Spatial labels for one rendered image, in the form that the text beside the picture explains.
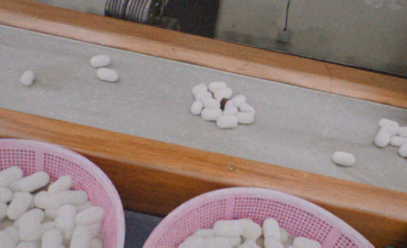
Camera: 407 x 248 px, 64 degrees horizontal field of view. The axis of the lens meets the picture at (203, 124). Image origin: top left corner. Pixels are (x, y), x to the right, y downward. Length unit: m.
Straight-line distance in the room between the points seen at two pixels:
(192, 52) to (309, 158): 0.35
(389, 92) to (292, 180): 0.43
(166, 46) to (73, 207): 0.44
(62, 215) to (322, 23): 2.54
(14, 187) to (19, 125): 0.08
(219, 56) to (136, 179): 0.39
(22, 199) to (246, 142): 0.31
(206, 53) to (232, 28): 1.96
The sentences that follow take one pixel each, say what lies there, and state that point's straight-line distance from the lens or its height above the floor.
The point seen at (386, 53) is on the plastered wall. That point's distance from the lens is 3.01.
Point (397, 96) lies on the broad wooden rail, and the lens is 0.83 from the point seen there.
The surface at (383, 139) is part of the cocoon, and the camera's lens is 0.63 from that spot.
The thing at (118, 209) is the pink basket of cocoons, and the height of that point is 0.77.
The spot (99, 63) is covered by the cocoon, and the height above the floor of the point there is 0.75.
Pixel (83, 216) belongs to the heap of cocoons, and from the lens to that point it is 0.38.
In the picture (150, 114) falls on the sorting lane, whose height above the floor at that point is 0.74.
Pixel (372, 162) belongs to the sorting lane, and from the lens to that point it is 0.59.
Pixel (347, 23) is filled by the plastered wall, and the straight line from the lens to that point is 2.81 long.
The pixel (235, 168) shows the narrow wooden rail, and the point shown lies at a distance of 0.43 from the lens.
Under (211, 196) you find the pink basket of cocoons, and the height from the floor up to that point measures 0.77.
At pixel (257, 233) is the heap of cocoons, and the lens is 0.40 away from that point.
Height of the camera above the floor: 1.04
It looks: 35 degrees down
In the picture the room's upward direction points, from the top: 12 degrees clockwise
